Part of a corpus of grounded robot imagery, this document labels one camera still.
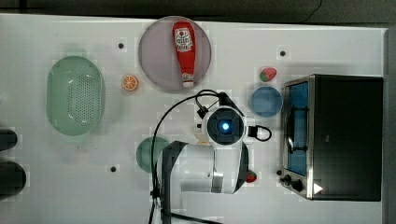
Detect grey round plate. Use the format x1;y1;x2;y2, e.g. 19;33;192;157
138;16;212;92

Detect small red strawberry toy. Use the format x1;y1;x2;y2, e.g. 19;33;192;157
246;170;257;183

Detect light blue plastic cup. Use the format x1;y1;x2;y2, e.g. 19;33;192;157
249;87;283;118

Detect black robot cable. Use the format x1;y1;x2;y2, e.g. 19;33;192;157
147;89;273;224

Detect red plush ketchup bottle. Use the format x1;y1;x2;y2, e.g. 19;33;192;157
173;21;196;88

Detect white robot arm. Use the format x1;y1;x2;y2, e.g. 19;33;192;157
159;105;249;224

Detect black silver toaster oven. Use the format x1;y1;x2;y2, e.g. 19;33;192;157
277;75;384;202

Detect orange slice toy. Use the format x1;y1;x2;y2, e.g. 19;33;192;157
121;75;139;91

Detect large black round container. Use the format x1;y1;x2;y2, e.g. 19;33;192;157
0;161;27;200

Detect green plastic measuring cup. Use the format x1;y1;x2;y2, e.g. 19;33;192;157
135;137;169;174

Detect green plastic colander basket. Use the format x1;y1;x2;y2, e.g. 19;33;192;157
46;55;105;143

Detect strawberry toy near cup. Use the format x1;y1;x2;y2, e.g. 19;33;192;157
260;67;277;82

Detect small black round container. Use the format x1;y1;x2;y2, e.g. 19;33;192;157
0;130;18;151

